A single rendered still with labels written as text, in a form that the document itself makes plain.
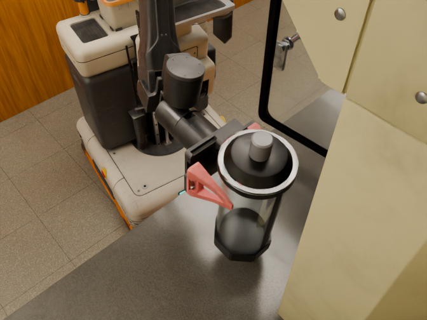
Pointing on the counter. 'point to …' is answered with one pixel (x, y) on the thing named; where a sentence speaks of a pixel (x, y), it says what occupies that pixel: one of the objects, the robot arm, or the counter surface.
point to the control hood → (332, 35)
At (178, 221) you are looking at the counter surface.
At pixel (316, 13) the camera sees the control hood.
